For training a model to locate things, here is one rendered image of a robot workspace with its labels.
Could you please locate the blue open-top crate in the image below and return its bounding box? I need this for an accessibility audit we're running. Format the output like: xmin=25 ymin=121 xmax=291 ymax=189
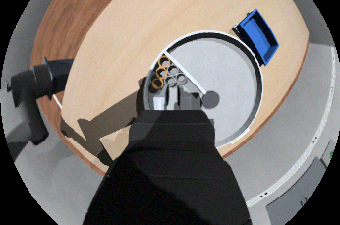
xmin=236 ymin=9 xmax=280 ymax=66

